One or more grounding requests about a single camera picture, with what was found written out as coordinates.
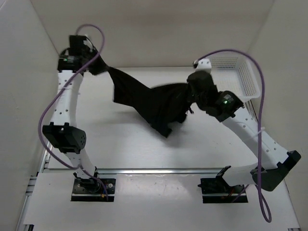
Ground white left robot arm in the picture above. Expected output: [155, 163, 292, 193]
[38, 47, 101, 193]

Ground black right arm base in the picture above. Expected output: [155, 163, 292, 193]
[198, 178, 248, 204]

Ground white perforated plastic basket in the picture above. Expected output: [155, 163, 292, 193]
[209, 53, 261, 103]

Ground black shorts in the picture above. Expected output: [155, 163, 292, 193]
[107, 67, 193, 138]

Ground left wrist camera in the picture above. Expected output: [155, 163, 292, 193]
[69, 35, 87, 50]

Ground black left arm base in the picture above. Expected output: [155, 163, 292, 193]
[71, 178, 116, 202]

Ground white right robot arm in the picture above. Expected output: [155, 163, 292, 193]
[187, 71, 301, 193]

